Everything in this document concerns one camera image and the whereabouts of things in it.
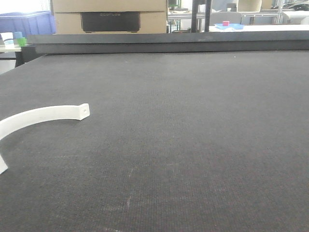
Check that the dark raised table edge board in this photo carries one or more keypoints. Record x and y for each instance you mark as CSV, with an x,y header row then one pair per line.
x,y
170,43

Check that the green cup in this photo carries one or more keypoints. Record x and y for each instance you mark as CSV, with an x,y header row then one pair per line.
x,y
22,41

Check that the large cardboard box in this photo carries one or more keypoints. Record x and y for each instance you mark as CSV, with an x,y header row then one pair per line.
x,y
110,16

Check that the white curved PVC pipe clamp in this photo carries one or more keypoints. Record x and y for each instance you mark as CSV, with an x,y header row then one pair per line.
x,y
39,115

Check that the blue tray with pink cube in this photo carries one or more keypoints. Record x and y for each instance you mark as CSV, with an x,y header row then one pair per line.
x,y
229,26

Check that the large blue storage bin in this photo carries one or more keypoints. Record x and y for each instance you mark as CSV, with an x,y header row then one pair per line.
x,y
32,23

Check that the light blue cube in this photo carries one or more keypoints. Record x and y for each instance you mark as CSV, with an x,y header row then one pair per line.
x,y
18,35

